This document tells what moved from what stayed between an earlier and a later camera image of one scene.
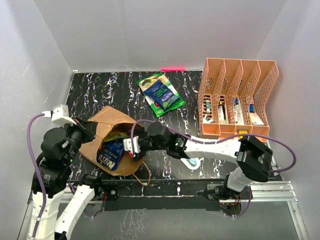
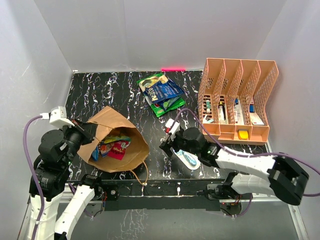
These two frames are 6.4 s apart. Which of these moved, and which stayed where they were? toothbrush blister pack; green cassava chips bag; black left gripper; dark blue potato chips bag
Moved: dark blue potato chips bag
Stayed: green cassava chips bag; toothbrush blister pack; black left gripper
